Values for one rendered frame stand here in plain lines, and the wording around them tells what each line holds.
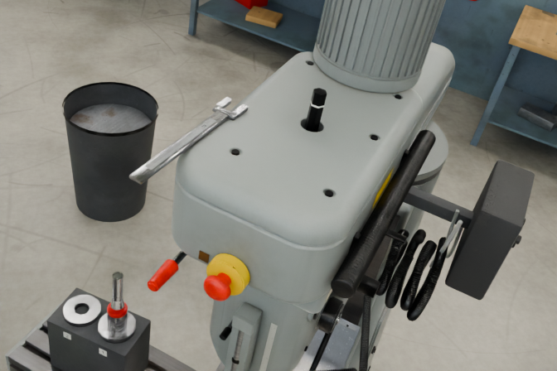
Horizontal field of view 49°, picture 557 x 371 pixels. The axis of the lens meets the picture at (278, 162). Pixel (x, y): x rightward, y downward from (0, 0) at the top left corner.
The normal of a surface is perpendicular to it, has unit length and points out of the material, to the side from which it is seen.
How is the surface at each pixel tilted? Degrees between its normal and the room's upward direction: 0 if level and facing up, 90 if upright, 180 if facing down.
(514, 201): 0
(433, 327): 0
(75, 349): 90
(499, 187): 0
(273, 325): 90
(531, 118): 90
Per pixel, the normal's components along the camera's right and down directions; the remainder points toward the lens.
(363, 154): 0.16, -0.79
